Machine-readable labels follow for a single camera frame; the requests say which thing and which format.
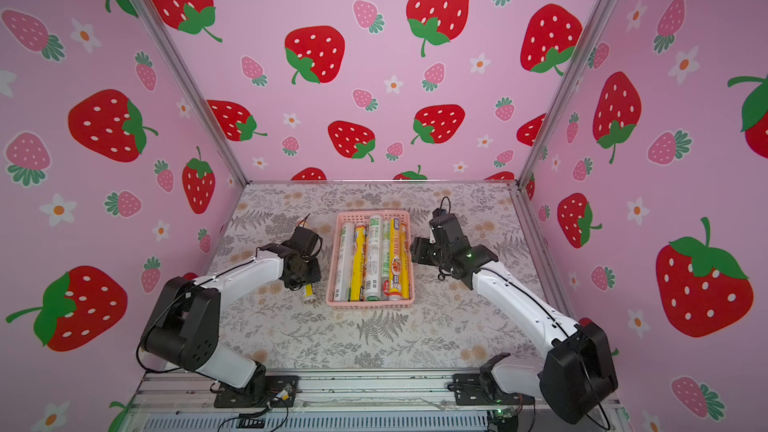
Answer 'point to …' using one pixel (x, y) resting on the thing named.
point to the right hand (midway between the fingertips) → (429, 242)
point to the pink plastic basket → (356, 217)
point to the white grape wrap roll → (373, 258)
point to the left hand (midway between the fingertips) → (316, 275)
